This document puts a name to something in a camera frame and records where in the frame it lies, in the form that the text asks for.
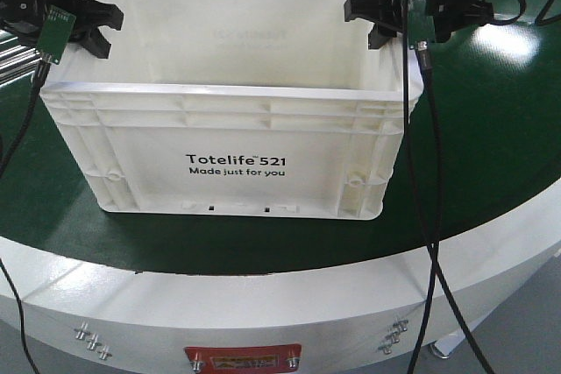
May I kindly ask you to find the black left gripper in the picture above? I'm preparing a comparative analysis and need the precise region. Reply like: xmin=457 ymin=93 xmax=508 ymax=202
xmin=1 ymin=0 xmax=124 ymax=59

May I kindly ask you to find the white Totelife plastic crate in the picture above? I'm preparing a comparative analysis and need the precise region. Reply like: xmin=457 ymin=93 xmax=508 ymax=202
xmin=41 ymin=0 xmax=423 ymax=220

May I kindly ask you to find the green left circuit board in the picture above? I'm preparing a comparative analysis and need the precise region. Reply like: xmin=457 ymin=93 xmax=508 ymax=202
xmin=35 ymin=5 xmax=76 ymax=65

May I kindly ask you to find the green circuit board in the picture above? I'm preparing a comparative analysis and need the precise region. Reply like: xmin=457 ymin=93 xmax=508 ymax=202
xmin=408 ymin=0 xmax=436 ymax=49
xmin=35 ymin=5 xmax=76 ymax=65

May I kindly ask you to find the green right circuit board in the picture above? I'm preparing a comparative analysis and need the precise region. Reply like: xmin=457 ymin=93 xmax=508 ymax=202
xmin=408 ymin=0 xmax=436 ymax=49

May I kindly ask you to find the metal roller conveyor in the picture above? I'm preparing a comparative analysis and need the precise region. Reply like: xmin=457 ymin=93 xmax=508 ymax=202
xmin=1 ymin=39 xmax=39 ymax=85

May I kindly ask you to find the red warning label plate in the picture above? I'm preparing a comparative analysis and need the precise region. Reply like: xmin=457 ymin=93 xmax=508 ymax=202
xmin=184 ymin=343 xmax=302 ymax=374

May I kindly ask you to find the black thin right cable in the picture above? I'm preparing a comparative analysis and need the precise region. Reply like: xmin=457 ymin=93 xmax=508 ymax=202
xmin=399 ymin=0 xmax=439 ymax=374

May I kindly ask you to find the black left cable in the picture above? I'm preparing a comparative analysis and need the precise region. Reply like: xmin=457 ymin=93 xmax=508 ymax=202
xmin=0 ymin=58 xmax=53 ymax=374

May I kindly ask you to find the black braided right cable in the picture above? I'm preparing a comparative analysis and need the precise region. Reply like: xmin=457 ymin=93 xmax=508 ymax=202
xmin=415 ymin=40 xmax=496 ymax=374

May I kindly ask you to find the white round conveyor table frame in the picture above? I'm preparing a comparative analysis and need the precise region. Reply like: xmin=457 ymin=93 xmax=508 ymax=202
xmin=1 ymin=180 xmax=560 ymax=373

